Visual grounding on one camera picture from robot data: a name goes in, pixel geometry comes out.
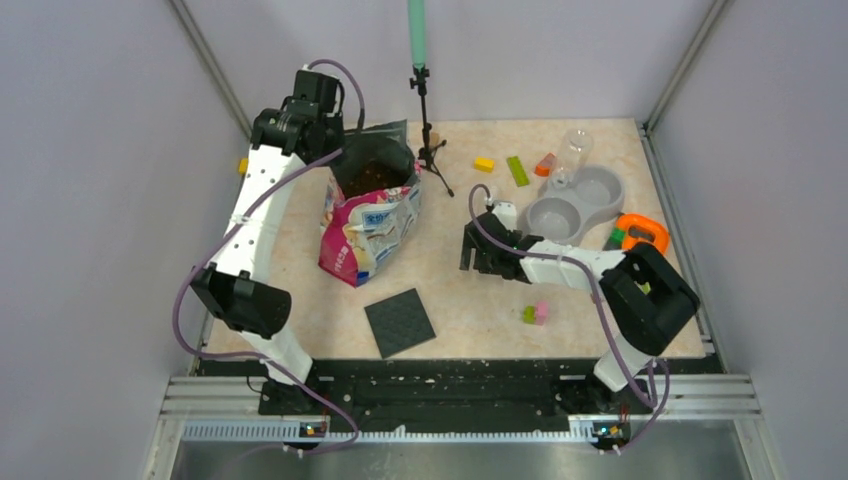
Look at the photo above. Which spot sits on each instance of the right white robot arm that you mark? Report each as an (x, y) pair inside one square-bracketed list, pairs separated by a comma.
[(642, 301)]

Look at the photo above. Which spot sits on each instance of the yellow toy brick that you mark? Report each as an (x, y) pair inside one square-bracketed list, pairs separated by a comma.
[(484, 164)]

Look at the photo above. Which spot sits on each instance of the black square mat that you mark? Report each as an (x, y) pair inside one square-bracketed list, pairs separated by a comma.
[(399, 323)]

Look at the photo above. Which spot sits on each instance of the clear water bottle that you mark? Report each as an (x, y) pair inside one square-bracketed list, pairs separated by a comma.
[(571, 156)]

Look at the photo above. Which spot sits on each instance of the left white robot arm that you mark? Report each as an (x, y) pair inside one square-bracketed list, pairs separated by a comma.
[(234, 284)]

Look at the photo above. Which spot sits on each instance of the long green toy brick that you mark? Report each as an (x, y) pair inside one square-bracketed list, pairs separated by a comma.
[(517, 171)]

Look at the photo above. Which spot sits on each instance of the orange red toy brick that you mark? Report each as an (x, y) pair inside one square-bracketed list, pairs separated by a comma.
[(545, 166)]

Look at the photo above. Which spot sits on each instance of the grey double pet bowl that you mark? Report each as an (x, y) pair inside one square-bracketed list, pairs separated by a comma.
[(566, 210)]

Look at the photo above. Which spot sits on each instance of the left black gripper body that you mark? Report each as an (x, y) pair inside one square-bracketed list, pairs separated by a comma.
[(333, 131)]

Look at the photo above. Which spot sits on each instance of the black tripod with green pole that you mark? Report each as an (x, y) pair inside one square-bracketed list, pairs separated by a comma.
[(417, 27)]

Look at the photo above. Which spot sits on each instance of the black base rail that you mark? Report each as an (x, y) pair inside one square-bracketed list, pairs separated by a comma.
[(450, 396)]

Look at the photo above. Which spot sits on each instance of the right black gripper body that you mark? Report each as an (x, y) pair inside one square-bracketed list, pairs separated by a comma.
[(517, 234)]

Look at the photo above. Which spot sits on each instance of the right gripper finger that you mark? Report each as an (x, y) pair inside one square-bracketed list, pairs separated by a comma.
[(487, 260), (470, 248)]

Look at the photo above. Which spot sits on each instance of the green and pink brick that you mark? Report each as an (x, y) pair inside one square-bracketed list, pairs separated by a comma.
[(536, 314)]

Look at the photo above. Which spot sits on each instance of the colourful pet food bag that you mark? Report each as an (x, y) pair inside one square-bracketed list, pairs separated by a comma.
[(372, 202)]

